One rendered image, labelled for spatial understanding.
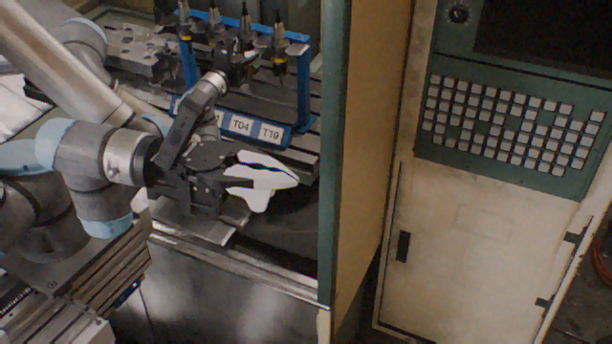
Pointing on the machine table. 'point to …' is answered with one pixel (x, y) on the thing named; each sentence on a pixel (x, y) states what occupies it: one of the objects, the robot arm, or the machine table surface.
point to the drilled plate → (150, 67)
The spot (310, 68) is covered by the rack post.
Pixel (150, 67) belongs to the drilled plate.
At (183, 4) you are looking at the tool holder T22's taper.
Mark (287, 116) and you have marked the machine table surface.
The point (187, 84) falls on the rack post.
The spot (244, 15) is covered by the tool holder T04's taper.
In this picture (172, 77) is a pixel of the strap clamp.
